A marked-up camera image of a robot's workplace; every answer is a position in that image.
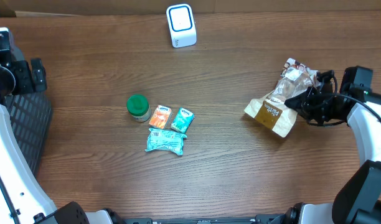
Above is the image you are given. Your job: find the beige Pantree snack bag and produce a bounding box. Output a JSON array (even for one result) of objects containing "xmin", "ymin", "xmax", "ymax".
[{"xmin": 244, "ymin": 58, "xmax": 319, "ymax": 138}]

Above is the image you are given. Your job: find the teal Kleenex tissue pack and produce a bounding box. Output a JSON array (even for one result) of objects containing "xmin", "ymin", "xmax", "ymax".
[{"xmin": 171, "ymin": 108, "xmax": 195, "ymax": 134}]

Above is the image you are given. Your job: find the orange snack packet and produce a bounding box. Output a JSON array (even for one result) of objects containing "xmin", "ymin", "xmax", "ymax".
[{"xmin": 149, "ymin": 105, "xmax": 172, "ymax": 129}]

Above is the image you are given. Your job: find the teal snack packet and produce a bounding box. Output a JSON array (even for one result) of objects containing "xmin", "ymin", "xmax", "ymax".
[{"xmin": 145, "ymin": 128, "xmax": 187, "ymax": 156}]

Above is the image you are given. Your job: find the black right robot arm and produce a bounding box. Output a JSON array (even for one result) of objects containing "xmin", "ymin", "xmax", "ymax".
[{"xmin": 273, "ymin": 86, "xmax": 381, "ymax": 223}]

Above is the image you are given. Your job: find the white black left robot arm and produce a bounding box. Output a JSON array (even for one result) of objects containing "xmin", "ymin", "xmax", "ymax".
[{"xmin": 0, "ymin": 64, "xmax": 113, "ymax": 224}]

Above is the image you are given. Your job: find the white barcode scanner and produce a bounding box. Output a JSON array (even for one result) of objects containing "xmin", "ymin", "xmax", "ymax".
[{"xmin": 166, "ymin": 3, "xmax": 197, "ymax": 49}]

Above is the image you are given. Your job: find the grey plastic basket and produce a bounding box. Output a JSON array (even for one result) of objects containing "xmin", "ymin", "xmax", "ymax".
[{"xmin": 3, "ymin": 46, "xmax": 54, "ymax": 177}]

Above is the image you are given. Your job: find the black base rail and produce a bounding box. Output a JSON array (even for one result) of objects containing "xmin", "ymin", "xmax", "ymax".
[{"xmin": 123, "ymin": 214, "xmax": 281, "ymax": 224}]

